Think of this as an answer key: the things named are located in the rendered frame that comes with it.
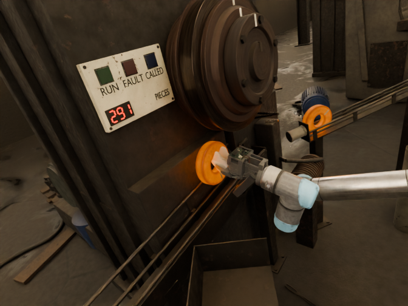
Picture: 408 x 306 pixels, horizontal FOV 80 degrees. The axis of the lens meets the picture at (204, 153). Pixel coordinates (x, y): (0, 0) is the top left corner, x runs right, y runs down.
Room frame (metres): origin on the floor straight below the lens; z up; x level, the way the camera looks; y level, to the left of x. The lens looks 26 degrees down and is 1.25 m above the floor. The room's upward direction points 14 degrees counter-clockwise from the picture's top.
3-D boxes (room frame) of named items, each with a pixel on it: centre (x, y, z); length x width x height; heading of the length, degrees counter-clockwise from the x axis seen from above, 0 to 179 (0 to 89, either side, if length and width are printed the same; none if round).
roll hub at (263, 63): (0.83, -0.24, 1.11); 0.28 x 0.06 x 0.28; 135
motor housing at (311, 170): (1.03, -0.50, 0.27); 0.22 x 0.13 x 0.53; 135
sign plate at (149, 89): (0.73, 0.15, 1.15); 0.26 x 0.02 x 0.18; 135
